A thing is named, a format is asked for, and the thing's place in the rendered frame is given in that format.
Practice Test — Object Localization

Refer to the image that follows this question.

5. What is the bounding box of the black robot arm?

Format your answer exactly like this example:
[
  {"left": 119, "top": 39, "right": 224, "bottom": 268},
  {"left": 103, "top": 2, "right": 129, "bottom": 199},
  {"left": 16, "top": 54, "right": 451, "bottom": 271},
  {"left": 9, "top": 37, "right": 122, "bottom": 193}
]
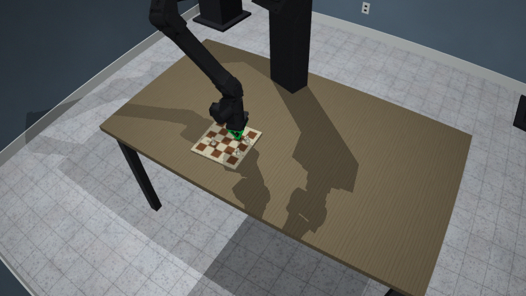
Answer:
[{"left": 149, "top": 0, "right": 244, "bottom": 125}]

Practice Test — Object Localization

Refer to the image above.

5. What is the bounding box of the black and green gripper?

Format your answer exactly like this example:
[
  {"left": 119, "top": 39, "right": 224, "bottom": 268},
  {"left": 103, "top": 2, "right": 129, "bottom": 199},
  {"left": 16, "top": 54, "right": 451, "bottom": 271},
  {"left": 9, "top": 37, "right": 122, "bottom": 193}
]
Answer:
[{"left": 226, "top": 109, "right": 249, "bottom": 139}]

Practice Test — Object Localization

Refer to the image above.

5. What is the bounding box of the brown and cream chessboard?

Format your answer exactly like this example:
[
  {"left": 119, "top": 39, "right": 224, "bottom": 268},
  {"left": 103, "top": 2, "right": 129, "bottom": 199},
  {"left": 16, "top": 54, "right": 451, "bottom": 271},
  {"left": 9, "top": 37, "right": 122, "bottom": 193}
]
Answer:
[{"left": 191, "top": 121, "right": 262, "bottom": 170}]

